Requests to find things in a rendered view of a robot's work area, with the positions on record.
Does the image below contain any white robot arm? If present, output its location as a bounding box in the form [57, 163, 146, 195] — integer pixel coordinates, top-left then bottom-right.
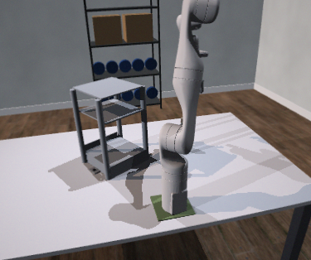
[159, 0, 220, 215]

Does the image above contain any dark grey shelving unit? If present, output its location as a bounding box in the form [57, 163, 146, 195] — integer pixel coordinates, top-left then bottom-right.
[70, 77, 149, 181]

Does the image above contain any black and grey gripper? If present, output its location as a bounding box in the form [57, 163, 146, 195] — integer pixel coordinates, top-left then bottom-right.
[199, 51, 208, 94]

